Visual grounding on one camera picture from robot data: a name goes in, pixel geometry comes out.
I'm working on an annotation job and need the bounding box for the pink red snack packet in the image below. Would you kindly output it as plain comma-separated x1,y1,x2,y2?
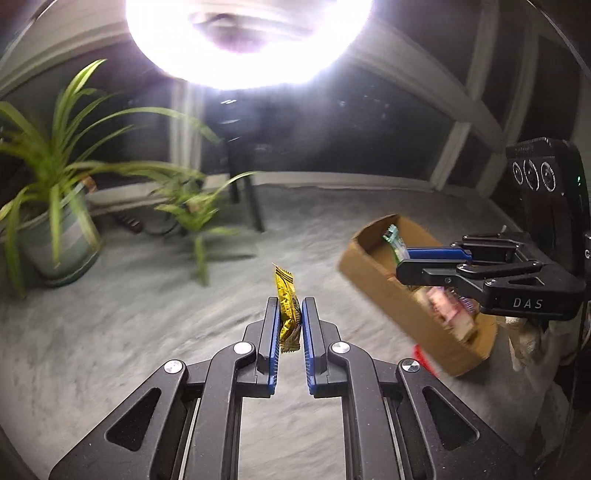
427,287,455,324

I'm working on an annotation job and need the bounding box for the gold snack packet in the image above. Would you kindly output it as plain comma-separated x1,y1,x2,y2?
272,265,303,354

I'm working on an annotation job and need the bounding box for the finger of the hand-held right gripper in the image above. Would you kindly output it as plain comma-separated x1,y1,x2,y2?
405,232,541,266
396,258,543,301

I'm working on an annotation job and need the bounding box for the bright ceiling lamp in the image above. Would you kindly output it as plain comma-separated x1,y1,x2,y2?
124,0,372,90

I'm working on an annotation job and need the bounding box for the small green plant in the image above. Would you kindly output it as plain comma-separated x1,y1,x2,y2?
154,171,259,287

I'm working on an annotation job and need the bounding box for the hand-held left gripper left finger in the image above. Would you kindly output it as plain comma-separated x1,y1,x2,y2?
48,296,282,480

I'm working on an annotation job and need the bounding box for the teal green snack packet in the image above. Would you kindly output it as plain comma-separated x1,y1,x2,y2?
382,224,409,266

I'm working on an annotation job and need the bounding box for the white window frame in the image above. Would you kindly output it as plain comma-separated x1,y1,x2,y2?
0,0,546,199

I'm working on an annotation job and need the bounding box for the white sheer curtain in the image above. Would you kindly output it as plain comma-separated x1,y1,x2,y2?
171,88,204,167

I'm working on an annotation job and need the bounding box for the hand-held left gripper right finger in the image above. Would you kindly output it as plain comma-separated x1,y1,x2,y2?
300,296,546,480

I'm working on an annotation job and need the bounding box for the green plant in striped pot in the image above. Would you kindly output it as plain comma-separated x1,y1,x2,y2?
0,59,222,298

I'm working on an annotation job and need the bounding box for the person's right hand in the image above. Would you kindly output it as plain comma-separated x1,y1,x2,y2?
507,316,555,372

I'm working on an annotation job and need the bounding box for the dark table leg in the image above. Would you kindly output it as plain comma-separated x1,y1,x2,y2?
226,138,266,232

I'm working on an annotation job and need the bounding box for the tan snack packet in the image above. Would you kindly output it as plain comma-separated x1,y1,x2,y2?
450,314,478,344

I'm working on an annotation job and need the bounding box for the brown cardboard box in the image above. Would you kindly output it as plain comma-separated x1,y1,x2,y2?
338,213,499,378

